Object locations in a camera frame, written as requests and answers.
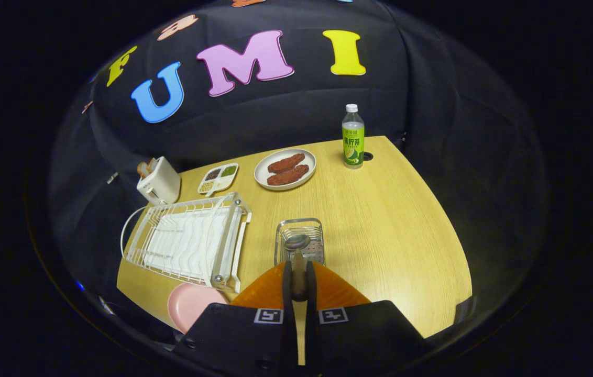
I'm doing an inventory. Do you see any white divided bean tray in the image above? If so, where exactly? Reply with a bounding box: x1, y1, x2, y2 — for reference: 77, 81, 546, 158
197, 162, 240, 198

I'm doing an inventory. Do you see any reddish brown meat patty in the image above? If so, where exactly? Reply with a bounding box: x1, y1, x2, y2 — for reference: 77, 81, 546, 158
267, 152, 306, 174
266, 164, 310, 187

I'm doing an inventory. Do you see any white toaster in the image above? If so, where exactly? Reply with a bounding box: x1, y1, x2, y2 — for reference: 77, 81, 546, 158
136, 156, 182, 206

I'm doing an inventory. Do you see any metal wire basket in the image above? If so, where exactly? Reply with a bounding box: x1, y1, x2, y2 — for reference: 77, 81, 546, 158
274, 217, 326, 267

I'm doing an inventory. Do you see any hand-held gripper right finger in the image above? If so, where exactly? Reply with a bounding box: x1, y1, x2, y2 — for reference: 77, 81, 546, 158
304, 260, 434, 377

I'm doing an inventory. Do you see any white wire dish rack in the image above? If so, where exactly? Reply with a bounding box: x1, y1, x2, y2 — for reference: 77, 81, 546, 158
120, 191, 253, 294

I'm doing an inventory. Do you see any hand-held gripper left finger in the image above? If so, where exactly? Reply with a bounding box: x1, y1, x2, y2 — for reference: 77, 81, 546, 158
173, 260, 298, 377

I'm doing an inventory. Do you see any pink plate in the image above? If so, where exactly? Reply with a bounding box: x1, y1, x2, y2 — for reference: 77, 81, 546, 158
167, 282, 230, 335

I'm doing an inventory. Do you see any white plate with patties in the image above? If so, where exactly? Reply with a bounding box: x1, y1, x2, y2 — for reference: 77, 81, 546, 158
254, 148, 317, 191

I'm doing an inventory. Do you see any black backdrop cloth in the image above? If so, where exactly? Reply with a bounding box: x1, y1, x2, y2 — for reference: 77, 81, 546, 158
45, 0, 556, 336

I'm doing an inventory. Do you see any green label drink bottle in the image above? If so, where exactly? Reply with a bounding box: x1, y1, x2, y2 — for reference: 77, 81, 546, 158
342, 103, 366, 170

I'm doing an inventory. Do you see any metal spoon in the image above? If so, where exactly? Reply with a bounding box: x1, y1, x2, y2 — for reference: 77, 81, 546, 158
284, 234, 312, 302

